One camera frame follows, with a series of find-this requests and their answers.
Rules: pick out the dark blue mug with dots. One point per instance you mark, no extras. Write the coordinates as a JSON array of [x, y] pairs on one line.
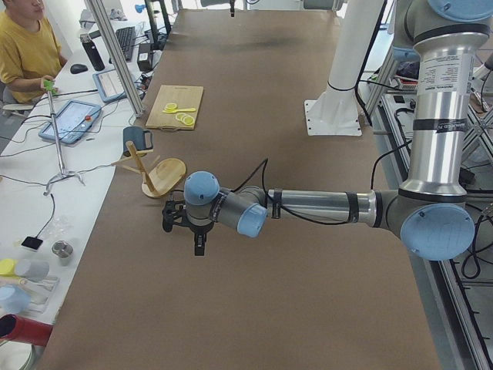
[[141, 138]]

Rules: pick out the wooden cup rack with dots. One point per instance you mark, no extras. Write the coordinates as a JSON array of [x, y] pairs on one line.
[[161, 179]]

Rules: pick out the small steel cup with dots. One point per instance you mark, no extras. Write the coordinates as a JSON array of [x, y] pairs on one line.
[[63, 251]]

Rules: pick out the grey cup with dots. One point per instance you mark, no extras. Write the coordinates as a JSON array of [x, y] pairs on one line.
[[32, 270]]

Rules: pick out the yellow cup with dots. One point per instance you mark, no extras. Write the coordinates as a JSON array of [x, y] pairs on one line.
[[7, 267]]

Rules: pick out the light blue cup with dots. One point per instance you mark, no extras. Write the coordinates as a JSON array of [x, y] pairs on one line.
[[14, 299]]

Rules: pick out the bamboo cutting board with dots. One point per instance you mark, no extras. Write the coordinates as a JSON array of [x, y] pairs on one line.
[[183, 96]]

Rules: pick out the black keyboard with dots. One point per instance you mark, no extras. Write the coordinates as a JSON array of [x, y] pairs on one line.
[[126, 38]]

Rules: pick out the lemon slice lower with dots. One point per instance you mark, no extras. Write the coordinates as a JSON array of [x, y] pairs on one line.
[[185, 119]]

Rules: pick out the lemon slice group upper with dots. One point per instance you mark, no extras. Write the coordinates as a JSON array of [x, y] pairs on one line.
[[170, 108]]

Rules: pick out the yellow plastic knife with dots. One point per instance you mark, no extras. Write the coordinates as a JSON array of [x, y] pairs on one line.
[[186, 110]]

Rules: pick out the black water bottle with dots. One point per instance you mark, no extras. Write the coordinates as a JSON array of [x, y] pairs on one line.
[[92, 52]]

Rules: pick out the metal stand with rod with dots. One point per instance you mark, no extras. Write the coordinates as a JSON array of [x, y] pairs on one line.
[[63, 173]]

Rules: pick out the blue teach pendant far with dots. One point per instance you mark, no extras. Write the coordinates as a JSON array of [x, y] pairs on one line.
[[109, 86]]

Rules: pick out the blue teach pendant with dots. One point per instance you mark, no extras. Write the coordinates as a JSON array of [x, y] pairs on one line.
[[109, 86], [75, 119]]

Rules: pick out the small black pad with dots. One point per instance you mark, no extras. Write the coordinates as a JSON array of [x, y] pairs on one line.
[[32, 243]]

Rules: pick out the blue teach pendant near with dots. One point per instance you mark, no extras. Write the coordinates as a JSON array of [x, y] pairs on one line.
[[75, 119]]

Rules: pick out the black computer mouse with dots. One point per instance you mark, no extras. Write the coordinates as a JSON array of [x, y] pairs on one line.
[[78, 68]]

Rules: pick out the person in yellow shirt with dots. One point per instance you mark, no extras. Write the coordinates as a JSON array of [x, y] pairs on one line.
[[30, 51]]

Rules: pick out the red bottle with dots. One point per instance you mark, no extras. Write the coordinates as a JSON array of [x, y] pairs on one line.
[[25, 330]]

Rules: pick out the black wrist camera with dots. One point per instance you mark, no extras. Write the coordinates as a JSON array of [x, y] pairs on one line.
[[174, 214]]

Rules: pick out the aluminium frame post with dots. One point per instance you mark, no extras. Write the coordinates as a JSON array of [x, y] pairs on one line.
[[109, 37]]

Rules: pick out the white pedestal column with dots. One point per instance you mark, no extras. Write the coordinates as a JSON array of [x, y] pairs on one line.
[[335, 112]]

